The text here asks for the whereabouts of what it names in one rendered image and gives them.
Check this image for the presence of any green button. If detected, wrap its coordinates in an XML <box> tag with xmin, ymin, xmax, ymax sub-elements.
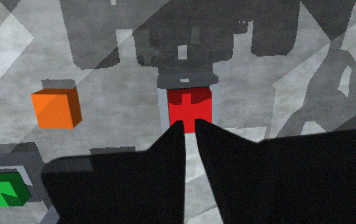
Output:
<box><xmin>0</xmin><ymin>151</ymin><xmax>47</xmax><ymax>207</ymax></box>

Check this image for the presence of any red button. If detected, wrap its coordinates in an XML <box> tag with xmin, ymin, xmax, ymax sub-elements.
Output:
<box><xmin>156</xmin><ymin>71</ymin><xmax>219</xmax><ymax>135</ymax></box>

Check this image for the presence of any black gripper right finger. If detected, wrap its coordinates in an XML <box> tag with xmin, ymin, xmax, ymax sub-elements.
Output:
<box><xmin>195</xmin><ymin>118</ymin><xmax>356</xmax><ymax>224</ymax></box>

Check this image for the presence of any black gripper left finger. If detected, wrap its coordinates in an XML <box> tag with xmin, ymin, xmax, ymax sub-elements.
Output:
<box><xmin>41</xmin><ymin>120</ymin><xmax>186</xmax><ymax>224</ymax></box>

